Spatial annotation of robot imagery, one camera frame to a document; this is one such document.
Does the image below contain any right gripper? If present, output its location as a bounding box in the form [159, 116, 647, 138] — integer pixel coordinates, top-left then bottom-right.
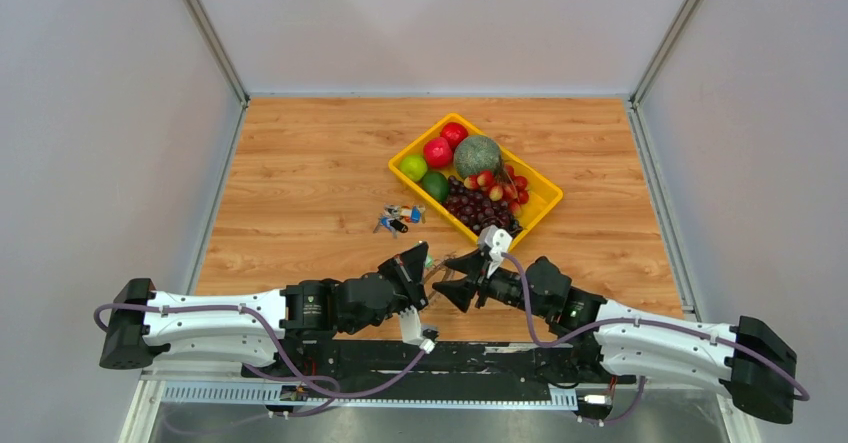
[432, 249, 549, 320]

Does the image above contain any keyring chain with green tag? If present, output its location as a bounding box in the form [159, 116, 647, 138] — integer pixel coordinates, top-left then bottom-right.
[422, 251, 465, 302]

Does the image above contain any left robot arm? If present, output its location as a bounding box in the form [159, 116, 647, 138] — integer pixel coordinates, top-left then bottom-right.
[94, 242, 436, 377]

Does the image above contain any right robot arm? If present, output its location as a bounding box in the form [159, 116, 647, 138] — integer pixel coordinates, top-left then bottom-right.
[433, 249, 810, 424]

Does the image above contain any pile of tagged keys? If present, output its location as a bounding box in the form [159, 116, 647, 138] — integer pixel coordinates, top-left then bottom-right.
[373, 205, 426, 238]

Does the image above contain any purple grape bunch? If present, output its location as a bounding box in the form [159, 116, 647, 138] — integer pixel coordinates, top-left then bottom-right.
[442, 176, 524, 237]

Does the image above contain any dark green lime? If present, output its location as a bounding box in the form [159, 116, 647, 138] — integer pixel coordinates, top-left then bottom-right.
[419, 171, 450, 204]

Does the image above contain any light green apple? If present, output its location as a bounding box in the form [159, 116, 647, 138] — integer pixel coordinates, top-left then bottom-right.
[398, 154, 429, 183]

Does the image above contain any yellow plastic tray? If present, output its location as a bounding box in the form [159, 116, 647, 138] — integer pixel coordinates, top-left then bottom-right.
[388, 113, 564, 247]

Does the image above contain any red apple near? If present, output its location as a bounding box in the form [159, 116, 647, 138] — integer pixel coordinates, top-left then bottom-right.
[422, 137, 453, 169]

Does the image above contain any red apple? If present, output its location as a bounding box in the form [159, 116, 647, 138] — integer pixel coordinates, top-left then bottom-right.
[440, 122, 469, 151]
[422, 137, 453, 169]

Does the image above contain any green netted melon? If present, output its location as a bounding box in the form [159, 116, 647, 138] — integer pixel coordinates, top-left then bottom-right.
[453, 135, 503, 179]

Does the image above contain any red apple far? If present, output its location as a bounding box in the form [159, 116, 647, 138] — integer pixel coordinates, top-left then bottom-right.
[440, 122, 469, 151]

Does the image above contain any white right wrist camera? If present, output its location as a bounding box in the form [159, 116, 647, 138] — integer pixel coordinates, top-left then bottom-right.
[477, 225, 513, 278]

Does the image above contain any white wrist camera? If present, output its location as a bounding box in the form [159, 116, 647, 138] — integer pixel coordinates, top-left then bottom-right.
[399, 306, 439, 354]
[477, 225, 513, 278]

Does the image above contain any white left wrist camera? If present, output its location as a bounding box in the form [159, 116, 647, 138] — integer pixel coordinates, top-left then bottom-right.
[399, 306, 439, 354]

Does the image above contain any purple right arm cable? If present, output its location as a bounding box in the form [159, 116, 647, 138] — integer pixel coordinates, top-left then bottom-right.
[502, 251, 812, 403]

